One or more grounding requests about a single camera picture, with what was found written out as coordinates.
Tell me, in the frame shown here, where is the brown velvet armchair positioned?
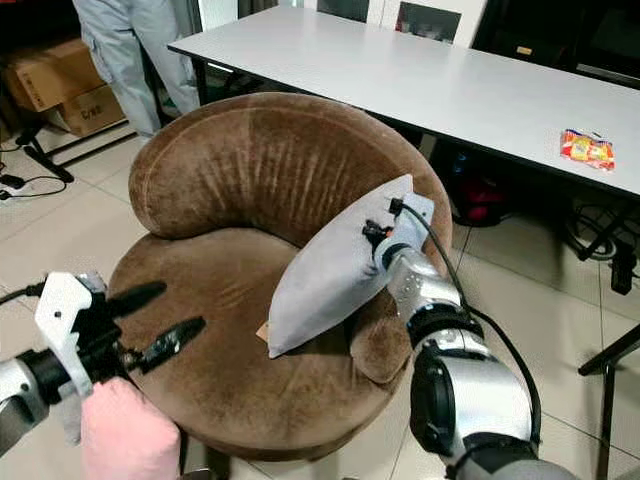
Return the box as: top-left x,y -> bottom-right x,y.
108,92 -> 454,463

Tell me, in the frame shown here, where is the black metal table foot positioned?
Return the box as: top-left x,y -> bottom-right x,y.
20,128 -> 76,184

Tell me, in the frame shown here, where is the printed cardboard box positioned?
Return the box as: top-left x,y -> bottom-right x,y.
50,85 -> 126,138

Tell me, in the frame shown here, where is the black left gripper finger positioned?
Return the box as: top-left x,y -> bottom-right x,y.
107,281 -> 168,313
137,317 -> 206,376

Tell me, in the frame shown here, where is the red object under table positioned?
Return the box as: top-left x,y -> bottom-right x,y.
455,180 -> 501,226

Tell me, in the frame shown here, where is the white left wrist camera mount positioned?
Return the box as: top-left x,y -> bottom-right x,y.
35,270 -> 106,398

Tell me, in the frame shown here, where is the pink square pillow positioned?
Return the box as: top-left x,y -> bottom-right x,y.
80,378 -> 183,480

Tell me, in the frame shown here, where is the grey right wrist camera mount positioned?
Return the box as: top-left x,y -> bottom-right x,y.
375,193 -> 436,271

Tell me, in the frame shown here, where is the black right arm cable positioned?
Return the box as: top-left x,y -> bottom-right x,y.
390,198 -> 544,441

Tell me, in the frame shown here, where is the white long table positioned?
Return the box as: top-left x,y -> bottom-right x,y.
168,5 -> 640,196

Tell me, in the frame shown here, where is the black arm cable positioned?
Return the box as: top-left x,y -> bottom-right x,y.
390,198 -> 544,441
0,282 -> 51,306

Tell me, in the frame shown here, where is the grey square pillow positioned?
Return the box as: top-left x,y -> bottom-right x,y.
267,174 -> 416,359

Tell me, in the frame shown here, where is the plain cardboard box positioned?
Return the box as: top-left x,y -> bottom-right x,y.
5,38 -> 106,111

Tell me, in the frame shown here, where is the orange snack packet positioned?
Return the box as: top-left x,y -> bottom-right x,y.
560,128 -> 616,171

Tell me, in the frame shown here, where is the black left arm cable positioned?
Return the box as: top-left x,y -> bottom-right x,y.
0,282 -> 51,306

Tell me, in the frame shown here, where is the person in grey trousers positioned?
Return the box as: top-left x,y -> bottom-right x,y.
72,0 -> 203,141

